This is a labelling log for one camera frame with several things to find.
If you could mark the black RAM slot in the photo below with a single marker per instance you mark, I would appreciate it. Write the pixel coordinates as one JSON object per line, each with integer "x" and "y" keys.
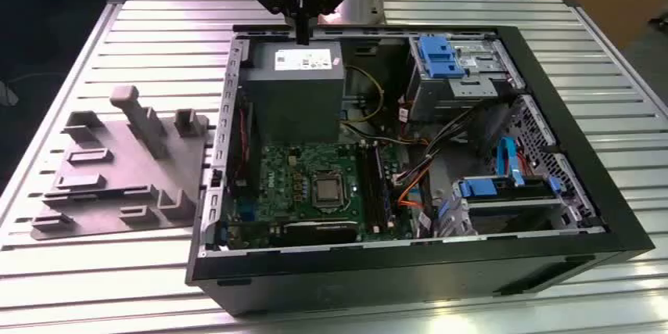
{"x": 369, "y": 193}

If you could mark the blue drive carrier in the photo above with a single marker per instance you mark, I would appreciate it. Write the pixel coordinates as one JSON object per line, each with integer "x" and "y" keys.
{"x": 440, "y": 64}

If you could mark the grey power supply unit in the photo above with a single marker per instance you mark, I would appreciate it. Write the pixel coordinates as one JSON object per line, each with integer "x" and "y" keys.
{"x": 292, "y": 99}

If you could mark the silver drive cage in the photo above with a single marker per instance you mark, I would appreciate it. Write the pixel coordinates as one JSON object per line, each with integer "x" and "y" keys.
{"x": 469, "y": 87}

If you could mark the green motherboard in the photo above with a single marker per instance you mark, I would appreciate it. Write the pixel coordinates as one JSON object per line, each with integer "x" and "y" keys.
{"x": 281, "y": 162}

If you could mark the silver CPU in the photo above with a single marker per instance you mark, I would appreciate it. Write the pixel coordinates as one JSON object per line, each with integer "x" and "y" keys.
{"x": 327, "y": 189}

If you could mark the grey parts rack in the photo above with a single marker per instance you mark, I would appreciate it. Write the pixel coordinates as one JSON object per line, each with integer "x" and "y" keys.
{"x": 131, "y": 162}

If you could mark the CPU socket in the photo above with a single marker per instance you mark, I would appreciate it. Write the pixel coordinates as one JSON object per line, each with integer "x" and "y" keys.
{"x": 328, "y": 205}

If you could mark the white floor object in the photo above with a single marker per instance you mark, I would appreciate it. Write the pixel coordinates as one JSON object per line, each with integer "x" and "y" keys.
{"x": 5, "y": 93}

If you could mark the hard disk in blue carrier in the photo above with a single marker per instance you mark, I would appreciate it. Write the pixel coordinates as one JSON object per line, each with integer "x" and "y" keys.
{"x": 477, "y": 187}

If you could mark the black graphics card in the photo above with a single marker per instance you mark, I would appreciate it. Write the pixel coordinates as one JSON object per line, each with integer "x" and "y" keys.
{"x": 317, "y": 232}

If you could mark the silver disk bay cage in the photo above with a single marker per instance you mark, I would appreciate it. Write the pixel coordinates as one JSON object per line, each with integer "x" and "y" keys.
{"x": 521, "y": 203}

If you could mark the black PC case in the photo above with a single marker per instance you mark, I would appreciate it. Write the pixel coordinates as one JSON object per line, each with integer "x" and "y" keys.
{"x": 365, "y": 283}

